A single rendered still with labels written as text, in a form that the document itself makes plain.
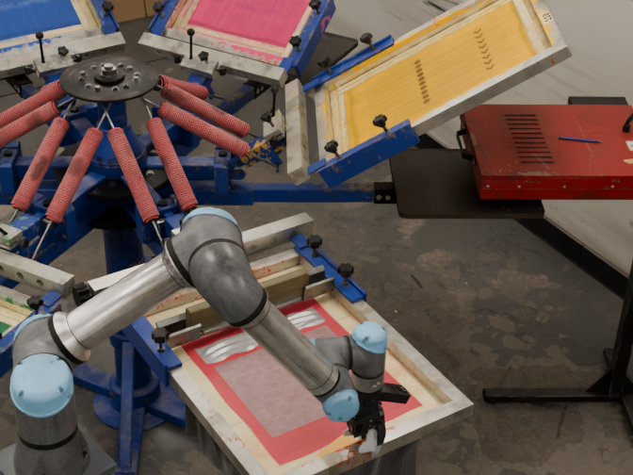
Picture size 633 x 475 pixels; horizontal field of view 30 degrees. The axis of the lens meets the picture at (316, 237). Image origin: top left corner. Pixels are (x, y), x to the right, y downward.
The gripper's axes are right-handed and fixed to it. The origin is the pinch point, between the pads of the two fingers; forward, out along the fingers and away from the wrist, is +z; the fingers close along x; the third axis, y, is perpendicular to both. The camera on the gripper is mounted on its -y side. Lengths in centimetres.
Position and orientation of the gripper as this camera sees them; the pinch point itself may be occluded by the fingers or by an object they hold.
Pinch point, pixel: (369, 445)
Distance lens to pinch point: 280.0
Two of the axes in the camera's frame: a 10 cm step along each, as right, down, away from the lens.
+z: -0.3, 8.3, 5.6
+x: 5.3, 4.9, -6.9
